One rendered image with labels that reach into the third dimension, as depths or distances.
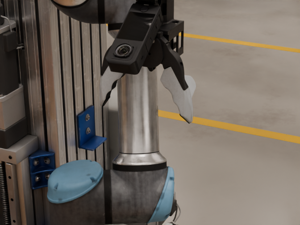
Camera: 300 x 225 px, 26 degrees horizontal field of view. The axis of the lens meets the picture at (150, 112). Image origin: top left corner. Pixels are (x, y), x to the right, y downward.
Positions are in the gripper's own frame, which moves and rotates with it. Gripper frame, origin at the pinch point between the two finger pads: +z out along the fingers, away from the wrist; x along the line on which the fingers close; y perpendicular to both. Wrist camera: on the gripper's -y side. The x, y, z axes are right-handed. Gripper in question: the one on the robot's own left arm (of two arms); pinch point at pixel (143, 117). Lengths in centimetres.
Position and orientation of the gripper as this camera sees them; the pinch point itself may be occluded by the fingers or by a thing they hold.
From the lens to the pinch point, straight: 99.4
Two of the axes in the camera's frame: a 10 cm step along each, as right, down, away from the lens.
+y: 4.2, -3.7, 8.2
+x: -9.1, -1.8, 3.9
